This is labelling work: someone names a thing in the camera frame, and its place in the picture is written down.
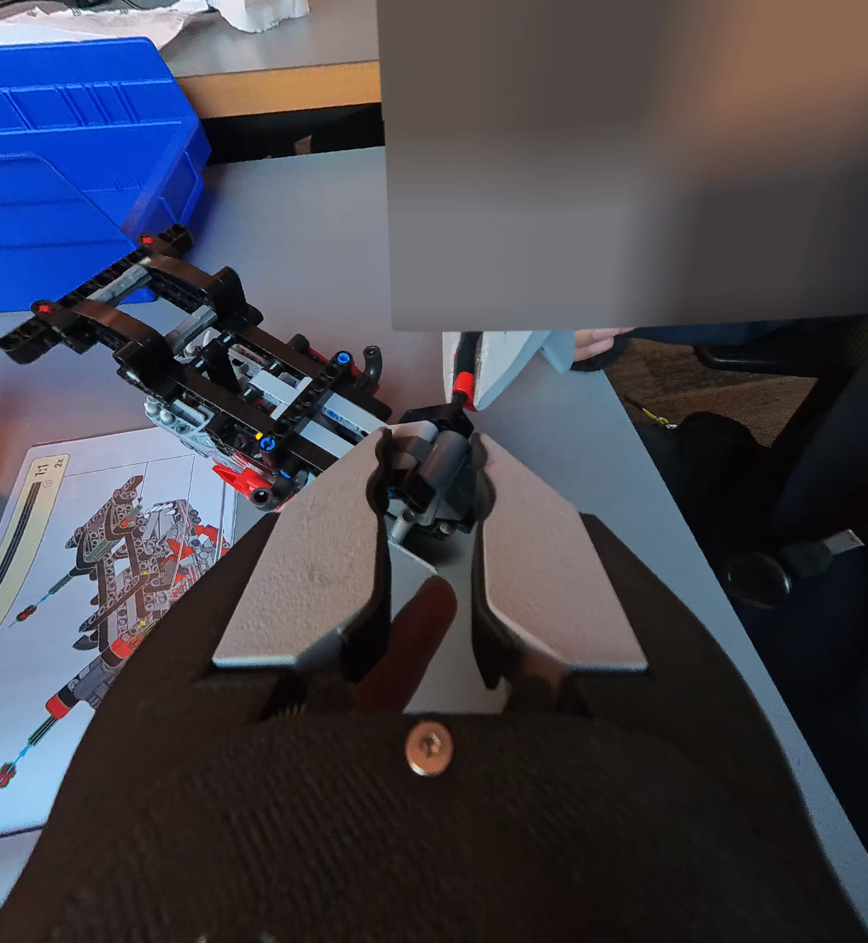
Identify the person's right hand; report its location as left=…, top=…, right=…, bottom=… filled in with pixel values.
left=574, top=328, right=634, bottom=362

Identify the white crumpled tissue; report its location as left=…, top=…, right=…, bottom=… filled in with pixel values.
left=209, top=0, right=311, bottom=34

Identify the blue plastic bin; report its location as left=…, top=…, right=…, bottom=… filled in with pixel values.
left=0, top=37, right=212, bottom=316

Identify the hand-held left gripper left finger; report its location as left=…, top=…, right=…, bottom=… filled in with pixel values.
left=213, top=427, right=394, bottom=682

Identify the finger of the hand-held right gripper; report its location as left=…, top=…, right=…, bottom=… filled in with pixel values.
left=443, top=332, right=480, bottom=391
left=473, top=332, right=575, bottom=410

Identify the wooden edged table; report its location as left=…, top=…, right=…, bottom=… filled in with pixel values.
left=161, top=0, right=383, bottom=159

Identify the white crumpled paper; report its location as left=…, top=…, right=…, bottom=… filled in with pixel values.
left=0, top=0, right=192, bottom=49

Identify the black grey lego truck model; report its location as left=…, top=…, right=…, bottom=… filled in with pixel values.
left=0, top=224, right=495, bottom=548

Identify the black office chair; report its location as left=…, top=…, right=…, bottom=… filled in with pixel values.
left=695, top=342, right=866, bottom=609

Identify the person's left hand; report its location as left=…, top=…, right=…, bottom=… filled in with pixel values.
left=359, top=575, right=458, bottom=714

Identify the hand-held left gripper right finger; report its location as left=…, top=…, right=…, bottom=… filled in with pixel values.
left=469, top=433, right=648, bottom=690

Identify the open instruction booklet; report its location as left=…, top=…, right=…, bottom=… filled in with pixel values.
left=0, top=426, right=276, bottom=925

